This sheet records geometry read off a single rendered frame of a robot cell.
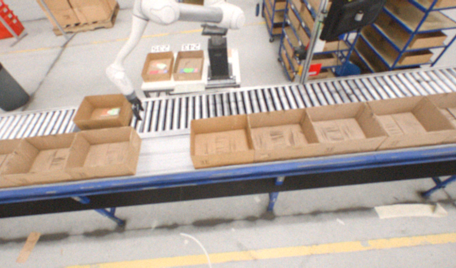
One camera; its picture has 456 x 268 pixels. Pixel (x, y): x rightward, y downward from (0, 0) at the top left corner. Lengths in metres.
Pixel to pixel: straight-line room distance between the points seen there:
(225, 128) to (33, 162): 1.41
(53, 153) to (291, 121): 1.77
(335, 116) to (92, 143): 1.79
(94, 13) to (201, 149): 4.56
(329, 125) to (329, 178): 0.39
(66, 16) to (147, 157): 4.68
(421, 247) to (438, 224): 0.30
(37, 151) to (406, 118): 2.68
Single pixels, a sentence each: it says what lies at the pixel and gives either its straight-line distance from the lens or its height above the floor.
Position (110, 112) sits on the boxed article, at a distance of 2.23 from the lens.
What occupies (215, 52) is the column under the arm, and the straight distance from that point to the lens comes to 2.10.
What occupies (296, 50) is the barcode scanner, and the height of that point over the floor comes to 1.08.
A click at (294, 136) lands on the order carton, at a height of 0.89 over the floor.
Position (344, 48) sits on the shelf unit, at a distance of 2.82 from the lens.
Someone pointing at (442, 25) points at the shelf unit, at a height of 0.94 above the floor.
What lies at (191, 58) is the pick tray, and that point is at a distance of 2.57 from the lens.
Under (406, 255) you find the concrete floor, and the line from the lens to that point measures 2.57.
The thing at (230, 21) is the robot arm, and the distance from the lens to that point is 1.78.
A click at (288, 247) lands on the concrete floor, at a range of 2.24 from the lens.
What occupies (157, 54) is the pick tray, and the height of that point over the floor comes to 0.82.
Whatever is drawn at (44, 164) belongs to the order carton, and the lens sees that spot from 2.02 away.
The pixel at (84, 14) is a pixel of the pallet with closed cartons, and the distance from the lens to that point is 5.72.
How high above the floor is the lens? 2.17
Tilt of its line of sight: 52 degrees down
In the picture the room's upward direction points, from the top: 8 degrees counter-clockwise
